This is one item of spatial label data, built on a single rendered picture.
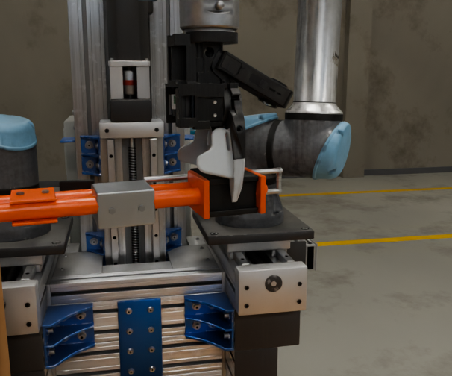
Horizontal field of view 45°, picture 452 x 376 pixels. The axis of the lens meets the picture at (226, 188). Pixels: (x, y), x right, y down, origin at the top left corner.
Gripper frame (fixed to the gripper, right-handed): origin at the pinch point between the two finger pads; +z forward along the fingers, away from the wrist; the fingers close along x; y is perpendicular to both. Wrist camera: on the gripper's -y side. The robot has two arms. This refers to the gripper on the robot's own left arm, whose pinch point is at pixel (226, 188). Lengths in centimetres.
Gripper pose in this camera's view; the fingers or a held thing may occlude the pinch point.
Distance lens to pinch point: 73.4
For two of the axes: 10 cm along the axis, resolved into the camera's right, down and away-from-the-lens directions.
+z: 0.0, 9.8, 2.0
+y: -9.4, 0.7, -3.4
